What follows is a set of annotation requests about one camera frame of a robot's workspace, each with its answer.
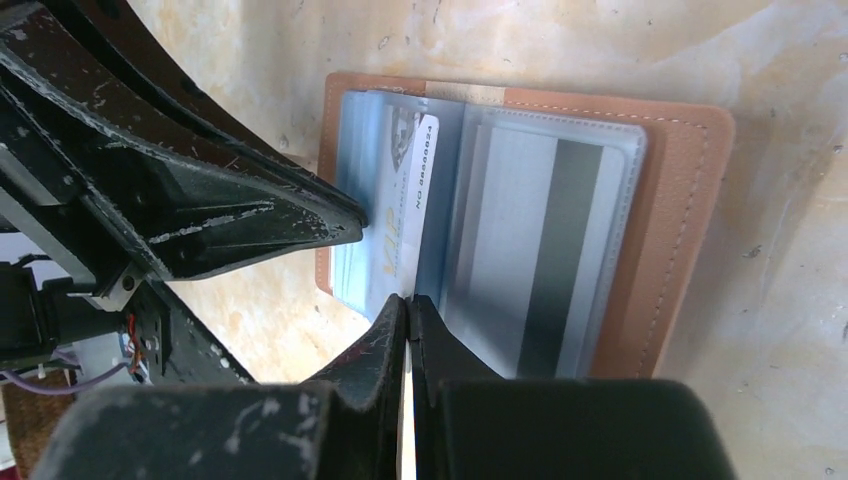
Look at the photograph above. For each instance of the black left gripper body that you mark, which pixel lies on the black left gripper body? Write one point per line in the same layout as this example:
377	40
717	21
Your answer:
167	343

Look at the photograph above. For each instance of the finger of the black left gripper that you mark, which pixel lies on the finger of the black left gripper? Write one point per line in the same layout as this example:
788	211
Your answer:
104	173

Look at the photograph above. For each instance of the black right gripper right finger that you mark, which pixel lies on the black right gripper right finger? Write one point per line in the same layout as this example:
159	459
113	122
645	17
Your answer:
471	423

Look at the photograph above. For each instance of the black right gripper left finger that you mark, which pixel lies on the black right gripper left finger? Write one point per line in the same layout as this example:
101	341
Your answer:
344	422

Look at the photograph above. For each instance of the brown leather card holder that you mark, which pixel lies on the brown leather card holder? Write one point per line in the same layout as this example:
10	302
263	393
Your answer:
686	150

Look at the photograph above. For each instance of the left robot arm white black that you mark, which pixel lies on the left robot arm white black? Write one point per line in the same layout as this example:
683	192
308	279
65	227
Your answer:
128	176

